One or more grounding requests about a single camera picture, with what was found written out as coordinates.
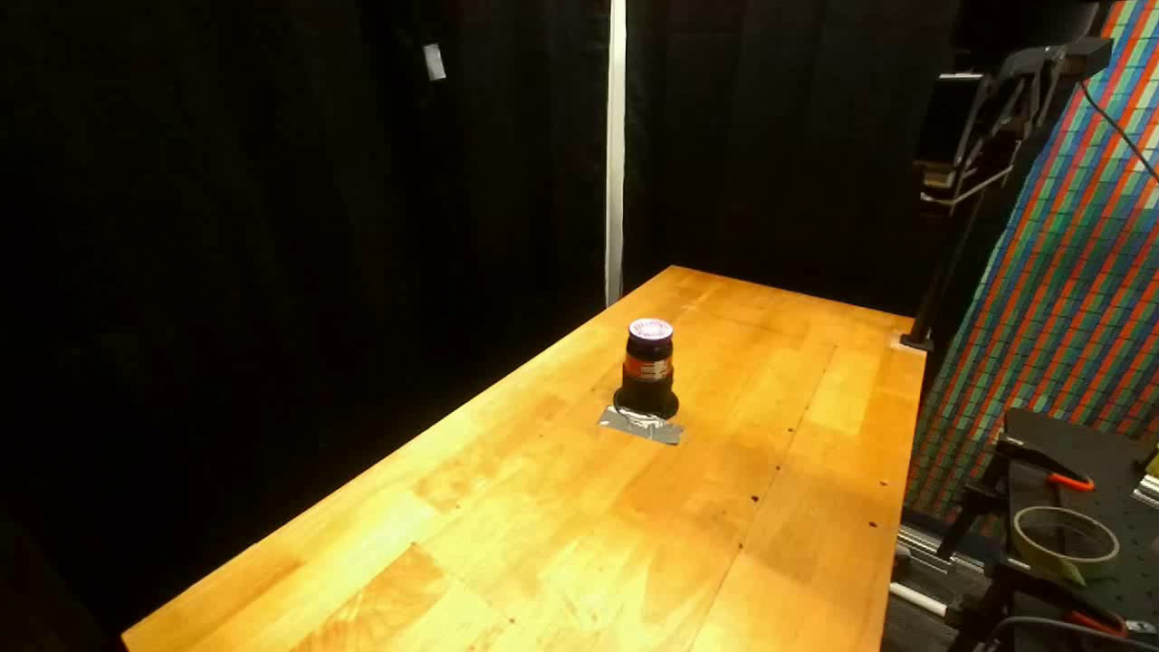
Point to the dark cup with purple-patterned base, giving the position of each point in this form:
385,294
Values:
650,369

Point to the white vertical pole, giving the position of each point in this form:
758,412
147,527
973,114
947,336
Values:
617,146

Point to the small white tag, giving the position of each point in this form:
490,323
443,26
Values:
431,58

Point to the colourful patterned board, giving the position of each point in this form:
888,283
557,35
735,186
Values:
1062,277

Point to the roll of tape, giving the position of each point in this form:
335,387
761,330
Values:
1067,544

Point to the grey duct tape patch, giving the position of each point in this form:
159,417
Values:
637,424

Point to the metal rail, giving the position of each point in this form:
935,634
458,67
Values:
929,580

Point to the black stand with frame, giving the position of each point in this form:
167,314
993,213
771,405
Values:
991,133

